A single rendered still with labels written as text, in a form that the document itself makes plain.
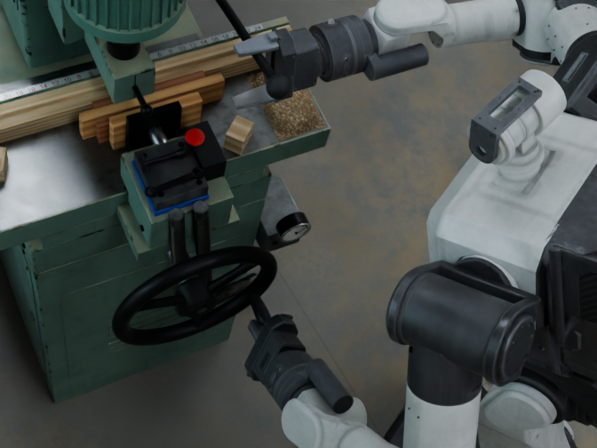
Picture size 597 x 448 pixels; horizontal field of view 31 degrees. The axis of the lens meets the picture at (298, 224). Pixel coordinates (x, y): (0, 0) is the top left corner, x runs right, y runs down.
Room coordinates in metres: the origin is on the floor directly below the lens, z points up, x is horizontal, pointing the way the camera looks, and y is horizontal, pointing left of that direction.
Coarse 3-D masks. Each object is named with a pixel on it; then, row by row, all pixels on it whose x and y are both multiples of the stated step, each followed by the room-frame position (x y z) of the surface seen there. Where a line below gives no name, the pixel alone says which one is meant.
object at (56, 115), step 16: (208, 64) 1.06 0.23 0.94; (224, 64) 1.07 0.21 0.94; (240, 64) 1.09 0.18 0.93; (256, 64) 1.11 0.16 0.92; (80, 96) 0.92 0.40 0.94; (96, 96) 0.93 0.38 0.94; (32, 112) 0.86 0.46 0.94; (48, 112) 0.87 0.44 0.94; (64, 112) 0.88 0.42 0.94; (80, 112) 0.90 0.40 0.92; (0, 128) 0.81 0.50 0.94; (16, 128) 0.83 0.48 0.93; (32, 128) 0.85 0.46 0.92; (48, 128) 0.86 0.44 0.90
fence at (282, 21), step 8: (264, 24) 1.17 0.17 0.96; (272, 24) 1.17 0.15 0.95; (280, 24) 1.18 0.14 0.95; (288, 24) 1.19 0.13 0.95; (256, 32) 1.15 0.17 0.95; (224, 40) 1.11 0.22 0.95; (200, 48) 1.08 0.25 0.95; (168, 56) 1.04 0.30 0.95; (80, 80) 0.94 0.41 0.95; (48, 88) 0.90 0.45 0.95; (56, 88) 0.91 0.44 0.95; (24, 96) 0.88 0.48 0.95
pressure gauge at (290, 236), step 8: (288, 216) 0.97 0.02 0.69; (296, 216) 0.97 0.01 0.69; (304, 216) 0.98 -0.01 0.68; (280, 224) 0.95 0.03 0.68; (288, 224) 0.95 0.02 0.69; (296, 224) 0.96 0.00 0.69; (304, 224) 0.96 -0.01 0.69; (280, 232) 0.94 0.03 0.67; (288, 232) 0.95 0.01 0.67; (304, 232) 0.97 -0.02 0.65; (288, 240) 0.95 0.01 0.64
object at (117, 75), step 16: (96, 48) 0.96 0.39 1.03; (144, 48) 0.97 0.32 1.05; (96, 64) 0.96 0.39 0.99; (112, 64) 0.92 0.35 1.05; (128, 64) 0.93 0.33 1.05; (144, 64) 0.94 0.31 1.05; (112, 80) 0.90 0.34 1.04; (128, 80) 0.91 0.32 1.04; (144, 80) 0.93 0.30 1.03; (112, 96) 0.90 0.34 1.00; (128, 96) 0.91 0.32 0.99
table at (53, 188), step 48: (0, 144) 0.81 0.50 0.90; (48, 144) 0.84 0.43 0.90; (96, 144) 0.86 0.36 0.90; (288, 144) 0.99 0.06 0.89; (0, 192) 0.73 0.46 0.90; (48, 192) 0.75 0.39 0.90; (96, 192) 0.78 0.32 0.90; (0, 240) 0.66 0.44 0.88; (144, 240) 0.74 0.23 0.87; (192, 240) 0.78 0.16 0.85
